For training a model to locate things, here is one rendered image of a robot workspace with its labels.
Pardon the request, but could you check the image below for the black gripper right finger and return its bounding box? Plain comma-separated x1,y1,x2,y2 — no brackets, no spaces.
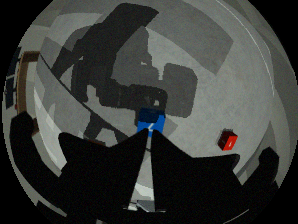
150,129,239,212

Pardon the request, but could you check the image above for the blue block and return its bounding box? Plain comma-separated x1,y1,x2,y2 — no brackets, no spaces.
137,108,165,137

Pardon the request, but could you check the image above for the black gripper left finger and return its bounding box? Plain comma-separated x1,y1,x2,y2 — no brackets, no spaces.
59,128,149,209

